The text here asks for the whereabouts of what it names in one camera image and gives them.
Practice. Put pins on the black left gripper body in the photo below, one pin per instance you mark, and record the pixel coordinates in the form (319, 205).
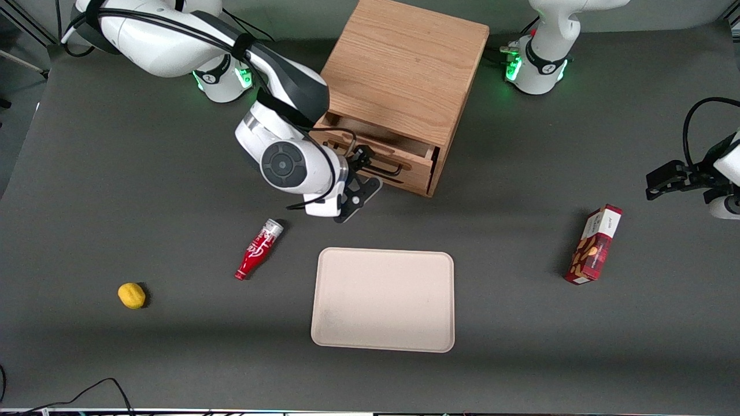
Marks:
(691, 175)

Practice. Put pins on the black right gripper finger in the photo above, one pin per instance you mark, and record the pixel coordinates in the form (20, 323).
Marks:
(358, 167)
(364, 153)

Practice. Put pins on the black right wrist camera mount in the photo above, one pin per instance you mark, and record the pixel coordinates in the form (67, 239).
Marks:
(358, 202)

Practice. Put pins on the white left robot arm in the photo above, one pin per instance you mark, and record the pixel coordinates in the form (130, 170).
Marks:
(543, 63)

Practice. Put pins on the red soda bottle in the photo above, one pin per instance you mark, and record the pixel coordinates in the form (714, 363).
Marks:
(254, 254)

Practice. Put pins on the dark grey table mat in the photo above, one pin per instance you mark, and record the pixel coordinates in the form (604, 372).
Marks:
(173, 346)

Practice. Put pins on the oak wooden drawer cabinet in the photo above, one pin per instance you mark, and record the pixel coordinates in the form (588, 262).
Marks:
(404, 58)

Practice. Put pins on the yellow lemon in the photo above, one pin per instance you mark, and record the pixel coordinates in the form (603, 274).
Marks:
(132, 296)

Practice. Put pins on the red tartan cookie box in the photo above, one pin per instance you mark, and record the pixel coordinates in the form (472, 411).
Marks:
(592, 248)

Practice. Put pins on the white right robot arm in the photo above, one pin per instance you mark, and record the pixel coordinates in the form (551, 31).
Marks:
(156, 46)

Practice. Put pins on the metal frame rail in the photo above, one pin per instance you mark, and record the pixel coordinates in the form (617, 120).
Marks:
(735, 22)
(29, 24)

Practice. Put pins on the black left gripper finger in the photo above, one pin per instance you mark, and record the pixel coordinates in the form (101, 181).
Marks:
(659, 193)
(666, 174)

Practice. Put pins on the beige plastic tray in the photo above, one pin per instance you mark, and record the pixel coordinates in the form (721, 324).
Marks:
(381, 300)

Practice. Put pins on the thin white rod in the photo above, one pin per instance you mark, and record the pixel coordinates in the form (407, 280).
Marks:
(23, 62)

